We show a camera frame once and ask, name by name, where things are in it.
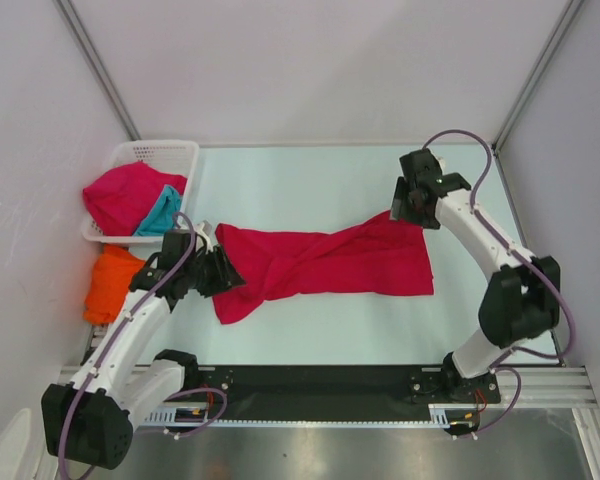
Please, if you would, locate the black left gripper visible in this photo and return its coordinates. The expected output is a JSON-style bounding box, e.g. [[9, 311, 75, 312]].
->
[[183, 244, 245, 298]]

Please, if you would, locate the red t shirt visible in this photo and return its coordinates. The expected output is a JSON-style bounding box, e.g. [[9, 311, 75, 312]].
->
[[82, 161, 187, 236], [213, 211, 434, 325]]

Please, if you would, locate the white plastic laundry basket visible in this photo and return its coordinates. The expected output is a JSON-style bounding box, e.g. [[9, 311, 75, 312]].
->
[[81, 140, 199, 247]]

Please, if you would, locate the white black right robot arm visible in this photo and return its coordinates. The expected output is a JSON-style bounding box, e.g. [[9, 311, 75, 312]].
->
[[390, 148, 561, 401]]

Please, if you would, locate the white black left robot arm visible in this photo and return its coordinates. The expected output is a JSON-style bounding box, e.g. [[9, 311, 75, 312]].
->
[[41, 222, 244, 474]]

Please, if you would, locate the teal t shirt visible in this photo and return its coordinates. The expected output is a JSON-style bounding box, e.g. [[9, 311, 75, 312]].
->
[[133, 185, 182, 237]]

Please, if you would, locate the orange folded t shirt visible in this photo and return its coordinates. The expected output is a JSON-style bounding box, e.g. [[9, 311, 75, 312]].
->
[[83, 244, 144, 326]]

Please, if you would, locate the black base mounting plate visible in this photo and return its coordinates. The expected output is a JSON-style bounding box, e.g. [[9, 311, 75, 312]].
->
[[184, 365, 501, 423]]

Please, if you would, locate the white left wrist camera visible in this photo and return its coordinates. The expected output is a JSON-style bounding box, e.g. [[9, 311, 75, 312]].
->
[[194, 220, 216, 253]]

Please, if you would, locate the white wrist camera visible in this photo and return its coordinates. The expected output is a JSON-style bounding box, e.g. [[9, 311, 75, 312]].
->
[[435, 156, 446, 173], [194, 220, 216, 253]]

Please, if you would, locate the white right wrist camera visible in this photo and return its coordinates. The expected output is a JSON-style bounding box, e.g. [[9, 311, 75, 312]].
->
[[435, 156, 446, 173]]

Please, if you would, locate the white slotted cable duct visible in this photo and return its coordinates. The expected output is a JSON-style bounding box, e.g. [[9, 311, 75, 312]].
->
[[141, 404, 478, 431]]

